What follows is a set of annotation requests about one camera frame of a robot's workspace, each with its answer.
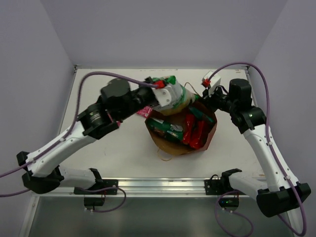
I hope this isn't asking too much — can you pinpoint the left black base bracket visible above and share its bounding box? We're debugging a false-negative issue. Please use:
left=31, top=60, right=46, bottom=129
left=74, top=179, right=119, bottom=209

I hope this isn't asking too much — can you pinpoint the green Chuby cassava chips bag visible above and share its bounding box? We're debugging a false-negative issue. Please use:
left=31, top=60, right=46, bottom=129
left=151, top=76, right=199, bottom=116

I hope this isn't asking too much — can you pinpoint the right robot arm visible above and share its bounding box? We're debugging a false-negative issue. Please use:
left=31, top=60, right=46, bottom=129
left=201, top=79, right=311, bottom=217

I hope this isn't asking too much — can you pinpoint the aluminium mounting rail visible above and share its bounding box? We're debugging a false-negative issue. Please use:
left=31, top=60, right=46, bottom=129
left=32, top=176, right=276, bottom=198

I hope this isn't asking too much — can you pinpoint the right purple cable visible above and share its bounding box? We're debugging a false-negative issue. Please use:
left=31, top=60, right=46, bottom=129
left=209, top=61, right=307, bottom=235

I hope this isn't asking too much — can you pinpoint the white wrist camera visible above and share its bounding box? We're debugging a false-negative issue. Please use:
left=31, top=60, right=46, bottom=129
left=201, top=71, right=221, bottom=97
left=153, top=83, right=183, bottom=109

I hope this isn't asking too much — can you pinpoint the black base bracket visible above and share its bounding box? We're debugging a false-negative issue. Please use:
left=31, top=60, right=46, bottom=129
left=204, top=174, right=233, bottom=195
left=74, top=179, right=119, bottom=209

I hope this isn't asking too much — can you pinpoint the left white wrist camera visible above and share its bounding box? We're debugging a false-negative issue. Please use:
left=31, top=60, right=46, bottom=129
left=153, top=83, right=183, bottom=109

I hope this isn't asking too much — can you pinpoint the red snack packet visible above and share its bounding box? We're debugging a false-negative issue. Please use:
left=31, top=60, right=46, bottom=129
left=182, top=114, right=210, bottom=150

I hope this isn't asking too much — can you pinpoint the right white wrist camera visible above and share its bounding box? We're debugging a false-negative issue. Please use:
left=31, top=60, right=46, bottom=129
left=201, top=71, right=221, bottom=97

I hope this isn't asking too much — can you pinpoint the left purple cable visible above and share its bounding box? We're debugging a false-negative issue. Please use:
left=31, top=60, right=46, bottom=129
left=0, top=71, right=165, bottom=198

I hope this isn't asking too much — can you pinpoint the right black base bracket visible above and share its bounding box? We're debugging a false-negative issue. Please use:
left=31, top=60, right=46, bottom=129
left=204, top=174, right=233, bottom=195

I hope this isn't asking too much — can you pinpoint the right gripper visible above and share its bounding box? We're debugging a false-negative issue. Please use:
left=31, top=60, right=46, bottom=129
left=199, top=83, right=237, bottom=115

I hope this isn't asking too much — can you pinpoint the red brown paper bag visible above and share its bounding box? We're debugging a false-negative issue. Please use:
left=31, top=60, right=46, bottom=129
left=144, top=82, right=218, bottom=161

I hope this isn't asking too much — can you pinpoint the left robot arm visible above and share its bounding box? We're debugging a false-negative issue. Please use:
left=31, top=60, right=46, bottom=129
left=17, top=74, right=158, bottom=194

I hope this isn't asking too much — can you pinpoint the purple cable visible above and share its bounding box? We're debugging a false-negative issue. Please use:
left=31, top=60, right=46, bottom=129
left=0, top=71, right=165, bottom=198
left=209, top=61, right=307, bottom=235

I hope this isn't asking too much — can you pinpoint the dark green cookie packet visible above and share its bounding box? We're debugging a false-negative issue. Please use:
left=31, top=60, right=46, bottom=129
left=146, top=118, right=184, bottom=143

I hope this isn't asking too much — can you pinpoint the teal snack packet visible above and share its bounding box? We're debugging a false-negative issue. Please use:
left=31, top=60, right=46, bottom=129
left=189, top=107, right=215, bottom=123

